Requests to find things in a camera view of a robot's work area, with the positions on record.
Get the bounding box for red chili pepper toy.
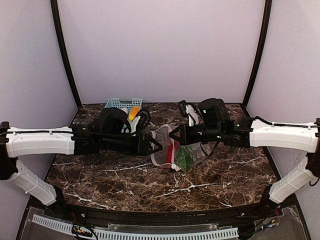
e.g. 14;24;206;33
167;143;176;164

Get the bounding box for clear zip top bag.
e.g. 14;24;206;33
150;124;214;172

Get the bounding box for green bok choy toy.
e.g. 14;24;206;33
174;146;194;172

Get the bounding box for white napa cabbage toy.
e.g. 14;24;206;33
121;107;129;114

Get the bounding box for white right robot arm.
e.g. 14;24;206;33
169;98;320;206

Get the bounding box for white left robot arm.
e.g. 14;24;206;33
0;107;163;209

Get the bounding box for light blue plastic basket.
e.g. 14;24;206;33
105;98;143;115

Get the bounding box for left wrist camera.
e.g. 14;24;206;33
123;109;151;136

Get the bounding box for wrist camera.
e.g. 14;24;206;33
177;100;200;127
123;109;151;136

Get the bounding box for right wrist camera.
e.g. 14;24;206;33
177;100;200;127

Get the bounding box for white slotted cable duct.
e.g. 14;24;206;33
31;214;239;240

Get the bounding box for black front table rail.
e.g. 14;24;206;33
42;187;283;228

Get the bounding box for black right corner post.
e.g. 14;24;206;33
242;0;273;109

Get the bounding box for black corner post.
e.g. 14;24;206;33
242;0;273;109
50;0;82;109

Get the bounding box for black left corner post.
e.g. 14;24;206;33
50;0;82;109

